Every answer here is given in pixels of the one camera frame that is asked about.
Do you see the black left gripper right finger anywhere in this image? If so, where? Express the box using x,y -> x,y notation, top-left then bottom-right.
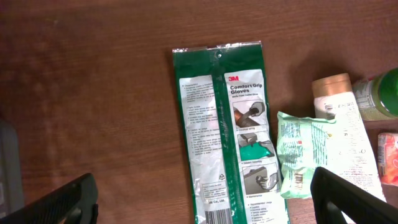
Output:
310,167 -> 397,224

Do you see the green glove package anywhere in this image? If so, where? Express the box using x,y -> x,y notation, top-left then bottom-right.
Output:
172,41 -> 290,224

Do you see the grey plastic mesh basket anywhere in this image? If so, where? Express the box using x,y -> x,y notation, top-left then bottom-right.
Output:
1,120 -> 24,218

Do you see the white cream tube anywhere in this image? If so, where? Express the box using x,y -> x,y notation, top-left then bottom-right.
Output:
312,73 -> 386,201

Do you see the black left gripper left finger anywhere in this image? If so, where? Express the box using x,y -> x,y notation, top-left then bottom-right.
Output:
1,173 -> 99,224

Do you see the green lid jar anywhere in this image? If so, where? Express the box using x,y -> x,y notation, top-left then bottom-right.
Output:
353,68 -> 397,121

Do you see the light green wipes pack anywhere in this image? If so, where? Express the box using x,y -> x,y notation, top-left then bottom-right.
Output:
277,111 -> 340,199

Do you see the orange snack packet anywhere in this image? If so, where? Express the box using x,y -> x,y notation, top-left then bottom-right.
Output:
377,133 -> 397,186

